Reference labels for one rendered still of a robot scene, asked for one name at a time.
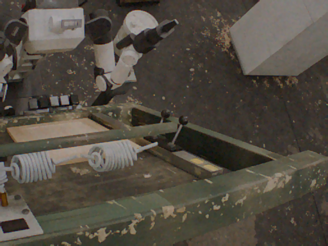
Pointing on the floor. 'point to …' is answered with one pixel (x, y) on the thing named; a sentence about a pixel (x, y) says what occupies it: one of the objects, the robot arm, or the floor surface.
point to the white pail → (134, 26)
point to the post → (102, 99)
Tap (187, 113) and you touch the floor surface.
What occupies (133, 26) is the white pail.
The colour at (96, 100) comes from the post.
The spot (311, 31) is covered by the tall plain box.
